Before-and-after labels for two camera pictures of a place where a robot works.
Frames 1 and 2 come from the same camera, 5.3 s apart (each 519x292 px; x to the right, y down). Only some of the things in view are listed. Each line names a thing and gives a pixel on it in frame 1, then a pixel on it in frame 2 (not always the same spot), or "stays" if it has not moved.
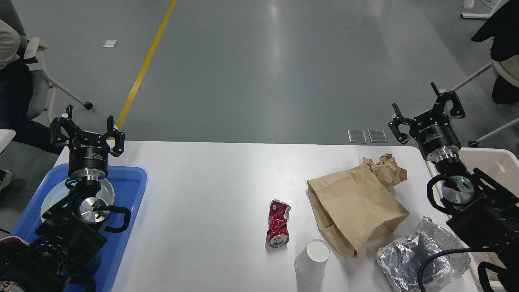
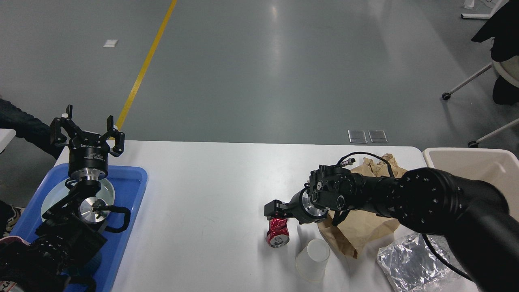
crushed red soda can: [277, 235] stays
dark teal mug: [84, 271] stays
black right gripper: [433, 132] -> [302, 208]
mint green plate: [59, 192] stays
